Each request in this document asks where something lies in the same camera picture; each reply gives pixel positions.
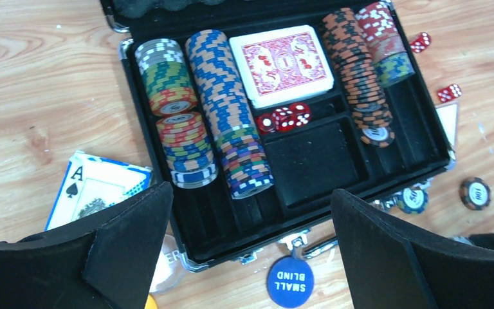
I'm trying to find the yellow round button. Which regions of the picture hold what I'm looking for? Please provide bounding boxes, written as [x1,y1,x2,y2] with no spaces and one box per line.
[145,295,158,309]

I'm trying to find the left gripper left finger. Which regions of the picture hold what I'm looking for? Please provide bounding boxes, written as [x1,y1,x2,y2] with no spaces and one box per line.
[0,182,173,308]

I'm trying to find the black aluminium poker case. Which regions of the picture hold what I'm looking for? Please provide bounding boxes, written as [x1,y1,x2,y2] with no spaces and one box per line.
[101,1,454,272]

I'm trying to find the blue small blind button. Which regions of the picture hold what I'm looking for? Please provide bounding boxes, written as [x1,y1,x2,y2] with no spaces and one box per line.
[266,256,315,308]

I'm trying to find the red die lower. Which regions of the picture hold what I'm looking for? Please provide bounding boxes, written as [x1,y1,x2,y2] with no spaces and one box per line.
[437,84,462,103]

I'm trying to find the red die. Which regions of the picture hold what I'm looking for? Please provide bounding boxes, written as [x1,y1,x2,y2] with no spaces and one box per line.
[437,84,462,103]
[408,32,432,53]

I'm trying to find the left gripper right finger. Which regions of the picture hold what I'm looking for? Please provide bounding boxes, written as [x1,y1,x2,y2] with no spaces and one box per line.
[331,189,494,308]

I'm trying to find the red backed card deck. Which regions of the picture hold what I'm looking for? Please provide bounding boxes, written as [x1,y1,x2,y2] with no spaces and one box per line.
[229,25,334,109]

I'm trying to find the black orange 100 chip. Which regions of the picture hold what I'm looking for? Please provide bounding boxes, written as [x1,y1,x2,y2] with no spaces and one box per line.
[459,177,491,211]

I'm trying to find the blue backed playing cards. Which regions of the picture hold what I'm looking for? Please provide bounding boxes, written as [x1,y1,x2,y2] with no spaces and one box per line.
[45,151,152,230]

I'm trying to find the orange black chip column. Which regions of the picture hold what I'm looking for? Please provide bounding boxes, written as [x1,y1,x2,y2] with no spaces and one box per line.
[321,8,396,148]

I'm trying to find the clear dealer button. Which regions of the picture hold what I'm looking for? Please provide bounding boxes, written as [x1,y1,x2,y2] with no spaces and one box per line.
[149,234,187,294]

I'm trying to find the mixed chip column far left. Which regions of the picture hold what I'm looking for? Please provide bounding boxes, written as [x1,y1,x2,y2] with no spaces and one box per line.
[134,38,218,189]

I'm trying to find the blue tan chip column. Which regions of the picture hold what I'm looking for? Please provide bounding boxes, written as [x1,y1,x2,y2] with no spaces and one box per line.
[185,30,274,200]

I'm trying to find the red die upper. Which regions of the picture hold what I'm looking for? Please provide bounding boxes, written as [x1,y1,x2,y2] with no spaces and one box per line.
[408,32,432,53]

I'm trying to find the red dice in case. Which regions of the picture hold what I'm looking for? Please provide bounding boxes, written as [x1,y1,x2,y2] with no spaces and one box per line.
[255,102,312,135]

